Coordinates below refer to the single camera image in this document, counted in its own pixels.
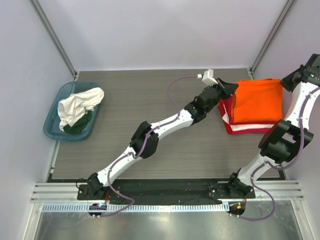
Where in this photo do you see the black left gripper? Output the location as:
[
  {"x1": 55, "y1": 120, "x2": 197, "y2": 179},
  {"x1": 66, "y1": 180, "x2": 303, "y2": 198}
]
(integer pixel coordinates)
[{"x1": 204, "y1": 77, "x2": 237, "y2": 113}]

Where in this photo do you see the orange shirt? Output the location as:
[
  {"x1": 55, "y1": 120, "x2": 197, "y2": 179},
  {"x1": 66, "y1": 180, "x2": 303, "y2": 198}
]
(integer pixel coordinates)
[{"x1": 231, "y1": 78, "x2": 283, "y2": 124}]

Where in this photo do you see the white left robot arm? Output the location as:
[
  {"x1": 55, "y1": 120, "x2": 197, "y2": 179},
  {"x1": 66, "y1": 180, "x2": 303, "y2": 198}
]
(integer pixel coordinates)
[{"x1": 86, "y1": 78, "x2": 239, "y2": 200}]

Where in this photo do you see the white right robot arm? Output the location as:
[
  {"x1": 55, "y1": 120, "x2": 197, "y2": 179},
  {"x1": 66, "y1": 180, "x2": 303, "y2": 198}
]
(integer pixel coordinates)
[{"x1": 225, "y1": 53, "x2": 320, "y2": 198}]

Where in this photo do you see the folded magenta t shirt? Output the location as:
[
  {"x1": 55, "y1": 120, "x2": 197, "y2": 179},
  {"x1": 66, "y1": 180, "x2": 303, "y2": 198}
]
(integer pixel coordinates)
[{"x1": 228, "y1": 121, "x2": 277, "y2": 128}]

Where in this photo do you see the dark green t shirt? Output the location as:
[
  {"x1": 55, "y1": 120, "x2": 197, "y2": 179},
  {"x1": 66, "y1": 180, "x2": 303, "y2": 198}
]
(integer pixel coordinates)
[{"x1": 63, "y1": 111, "x2": 92, "y2": 135}]

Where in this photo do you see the white t shirt in basket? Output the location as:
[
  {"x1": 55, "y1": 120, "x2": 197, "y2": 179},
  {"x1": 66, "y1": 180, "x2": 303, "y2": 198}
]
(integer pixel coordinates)
[{"x1": 57, "y1": 87, "x2": 105, "y2": 131}]

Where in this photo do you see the teal plastic basket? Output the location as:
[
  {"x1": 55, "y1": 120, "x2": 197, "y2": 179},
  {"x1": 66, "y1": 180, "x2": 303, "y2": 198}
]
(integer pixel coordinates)
[{"x1": 43, "y1": 81, "x2": 105, "y2": 142}]

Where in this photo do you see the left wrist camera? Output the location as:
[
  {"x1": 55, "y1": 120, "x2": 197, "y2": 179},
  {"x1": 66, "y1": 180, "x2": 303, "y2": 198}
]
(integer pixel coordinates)
[{"x1": 196, "y1": 69, "x2": 218, "y2": 86}]

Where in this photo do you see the right aluminium corner post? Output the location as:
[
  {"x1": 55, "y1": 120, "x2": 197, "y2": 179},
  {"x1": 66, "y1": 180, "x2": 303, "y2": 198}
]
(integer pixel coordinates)
[{"x1": 247, "y1": 0, "x2": 297, "y2": 80}]

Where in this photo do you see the aluminium corner post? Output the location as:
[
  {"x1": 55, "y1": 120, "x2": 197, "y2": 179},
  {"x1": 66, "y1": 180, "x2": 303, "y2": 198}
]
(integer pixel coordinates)
[
  {"x1": 29, "y1": 0, "x2": 78, "y2": 81},
  {"x1": 247, "y1": 0, "x2": 297, "y2": 80}
]

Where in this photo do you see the aluminium frame rail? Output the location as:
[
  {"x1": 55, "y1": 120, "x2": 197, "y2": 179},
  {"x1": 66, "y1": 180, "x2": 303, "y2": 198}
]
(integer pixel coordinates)
[{"x1": 30, "y1": 180, "x2": 304, "y2": 203}]

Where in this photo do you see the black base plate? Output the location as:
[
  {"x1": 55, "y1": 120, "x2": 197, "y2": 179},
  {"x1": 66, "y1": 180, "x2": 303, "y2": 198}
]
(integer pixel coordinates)
[{"x1": 76, "y1": 177, "x2": 256, "y2": 206}]

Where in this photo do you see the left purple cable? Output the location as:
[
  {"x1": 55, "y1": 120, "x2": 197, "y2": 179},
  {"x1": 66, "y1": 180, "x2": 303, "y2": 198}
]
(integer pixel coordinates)
[{"x1": 103, "y1": 74, "x2": 203, "y2": 218}]

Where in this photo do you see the white slotted cable duct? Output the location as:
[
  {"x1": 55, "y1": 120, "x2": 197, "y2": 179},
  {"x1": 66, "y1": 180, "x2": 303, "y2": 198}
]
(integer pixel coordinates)
[{"x1": 42, "y1": 202, "x2": 230, "y2": 214}]

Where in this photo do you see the left aluminium corner post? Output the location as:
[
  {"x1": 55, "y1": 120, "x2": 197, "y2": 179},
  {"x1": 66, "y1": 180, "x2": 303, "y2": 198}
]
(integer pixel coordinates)
[{"x1": 29, "y1": 0, "x2": 78, "y2": 81}]

